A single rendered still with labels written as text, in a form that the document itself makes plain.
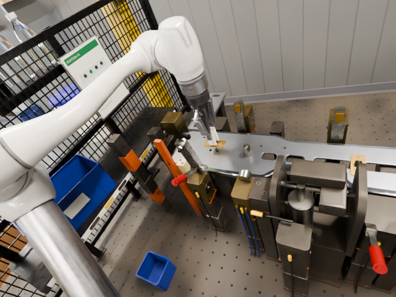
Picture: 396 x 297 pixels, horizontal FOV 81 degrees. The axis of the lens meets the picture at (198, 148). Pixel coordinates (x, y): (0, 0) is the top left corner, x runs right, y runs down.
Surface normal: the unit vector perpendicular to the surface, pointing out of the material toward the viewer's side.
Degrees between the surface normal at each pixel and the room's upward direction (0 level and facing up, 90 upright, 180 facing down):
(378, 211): 0
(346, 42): 90
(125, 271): 0
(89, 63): 90
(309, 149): 0
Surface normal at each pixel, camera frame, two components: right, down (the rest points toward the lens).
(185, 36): 0.53, 0.30
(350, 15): -0.29, 0.73
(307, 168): -0.30, -0.69
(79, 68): 0.87, 0.09
